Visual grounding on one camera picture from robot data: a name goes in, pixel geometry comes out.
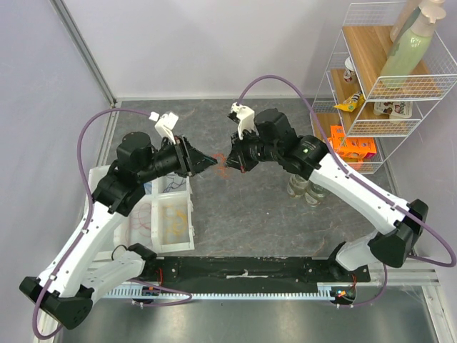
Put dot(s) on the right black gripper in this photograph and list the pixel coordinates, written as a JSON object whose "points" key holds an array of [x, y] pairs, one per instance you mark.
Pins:
{"points": [[245, 152]]}

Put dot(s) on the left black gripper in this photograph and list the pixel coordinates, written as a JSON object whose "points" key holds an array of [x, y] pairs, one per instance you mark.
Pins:
{"points": [[191, 160]]}

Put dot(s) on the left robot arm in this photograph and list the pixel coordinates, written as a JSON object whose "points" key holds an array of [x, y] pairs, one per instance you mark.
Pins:
{"points": [[66, 290]]}

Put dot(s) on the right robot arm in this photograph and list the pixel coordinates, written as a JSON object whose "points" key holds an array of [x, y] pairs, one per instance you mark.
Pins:
{"points": [[268, 136]]}

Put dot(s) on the left glass water bottle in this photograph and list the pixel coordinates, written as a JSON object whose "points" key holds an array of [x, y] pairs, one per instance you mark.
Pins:
{"points": [[296, 186]]}

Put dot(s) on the glass water bottle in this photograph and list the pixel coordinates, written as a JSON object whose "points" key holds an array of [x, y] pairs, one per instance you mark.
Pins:
{"points": [[296, 186], [315, 194]]}

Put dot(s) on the white compartment tray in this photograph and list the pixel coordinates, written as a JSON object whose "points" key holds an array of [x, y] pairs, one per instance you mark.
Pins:
{"points": [[161, 220]]}

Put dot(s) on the right glass water bottle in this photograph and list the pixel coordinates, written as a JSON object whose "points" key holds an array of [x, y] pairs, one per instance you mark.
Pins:
{"points": [[315, 194]]}

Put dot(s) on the orange snack box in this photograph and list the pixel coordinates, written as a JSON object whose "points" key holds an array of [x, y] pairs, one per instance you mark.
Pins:
{"points": [[356, 149]]}

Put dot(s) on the yellow snack bag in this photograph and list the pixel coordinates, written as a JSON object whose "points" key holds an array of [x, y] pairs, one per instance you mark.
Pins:
{"points": [[355, 101]]}

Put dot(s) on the small white cup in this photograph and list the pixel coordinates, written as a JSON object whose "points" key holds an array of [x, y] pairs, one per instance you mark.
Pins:
{"points": [[349, 74]]}

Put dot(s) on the green lotion pump bottle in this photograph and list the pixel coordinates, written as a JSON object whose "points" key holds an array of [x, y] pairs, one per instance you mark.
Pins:
{"points": [[411, 47]]}

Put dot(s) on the beige pump bottle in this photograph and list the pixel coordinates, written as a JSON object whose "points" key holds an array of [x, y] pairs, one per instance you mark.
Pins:
{"points": [[408, 15]]}

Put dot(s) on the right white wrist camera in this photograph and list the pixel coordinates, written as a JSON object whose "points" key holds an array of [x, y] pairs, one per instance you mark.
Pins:
{"points": [[243, 116]]}

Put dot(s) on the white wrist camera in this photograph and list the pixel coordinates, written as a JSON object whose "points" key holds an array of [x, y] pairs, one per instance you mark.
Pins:
{"points": [[164, 124], [243, 116]]}

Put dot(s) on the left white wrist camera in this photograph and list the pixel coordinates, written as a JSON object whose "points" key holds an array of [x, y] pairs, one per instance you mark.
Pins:
{"points": [[164, 124]]}

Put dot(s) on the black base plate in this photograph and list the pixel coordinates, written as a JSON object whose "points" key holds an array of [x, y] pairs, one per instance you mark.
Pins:
{"points": [[247, 275]]}

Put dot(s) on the white wire shelf rack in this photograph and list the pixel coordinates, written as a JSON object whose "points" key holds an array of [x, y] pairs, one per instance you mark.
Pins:
{"points": [[364, 36]]}

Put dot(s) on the aluminium corner post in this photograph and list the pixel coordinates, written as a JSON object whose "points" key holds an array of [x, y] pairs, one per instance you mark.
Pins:
{"points": [[76, 36]]}

